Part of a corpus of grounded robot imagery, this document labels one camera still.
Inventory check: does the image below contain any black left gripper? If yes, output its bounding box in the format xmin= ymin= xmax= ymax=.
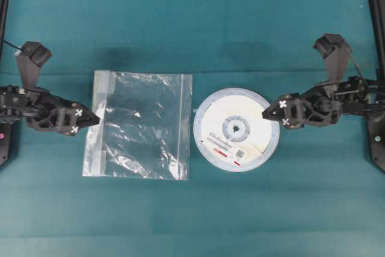
xmin=22 ymin=87 xmax=99 ymax=136

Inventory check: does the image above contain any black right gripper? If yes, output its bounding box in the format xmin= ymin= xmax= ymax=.
xmin=262 ymin=81 xmax=346 ymax=129

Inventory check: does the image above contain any white component reel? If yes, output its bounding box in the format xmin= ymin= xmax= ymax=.
xmin=192 ymin=88 xmax=280 ymax=173

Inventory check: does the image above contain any clear zip bag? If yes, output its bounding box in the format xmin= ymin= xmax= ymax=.
xmin=82 ymin=70 xmax=193 ymax=181

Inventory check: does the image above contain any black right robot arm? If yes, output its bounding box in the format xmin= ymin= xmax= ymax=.
xmin=262 ymin=76 xmax=384 ymax=129

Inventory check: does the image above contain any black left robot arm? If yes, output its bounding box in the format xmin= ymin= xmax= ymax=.
xmin=1 ymin=85 xmax=100 ymax=136

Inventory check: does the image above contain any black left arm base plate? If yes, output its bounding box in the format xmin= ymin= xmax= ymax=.
xmin=1 ymin=0 xmax=21 ymax=172

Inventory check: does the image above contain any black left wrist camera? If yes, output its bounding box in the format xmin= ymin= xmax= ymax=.
xmin=15 ymin=41 xmax=52 ymax=89

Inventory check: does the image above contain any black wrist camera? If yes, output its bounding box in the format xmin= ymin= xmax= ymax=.
xmin=313 ymin=33 xmax=353 ymax=83
xmin=15 ymin=41 xmax=52 ymax=89

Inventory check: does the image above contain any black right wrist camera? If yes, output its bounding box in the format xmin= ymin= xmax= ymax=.
xmin=313 ymin=33 xmax=353 ymax=83

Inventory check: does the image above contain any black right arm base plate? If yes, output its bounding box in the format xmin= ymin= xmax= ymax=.
xmin=366 ymin=0 xmax=384 ymax=172

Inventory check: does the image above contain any black camera cable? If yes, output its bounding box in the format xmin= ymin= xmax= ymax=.
xmin=0 ymin=37 xmax=23 ymax=51

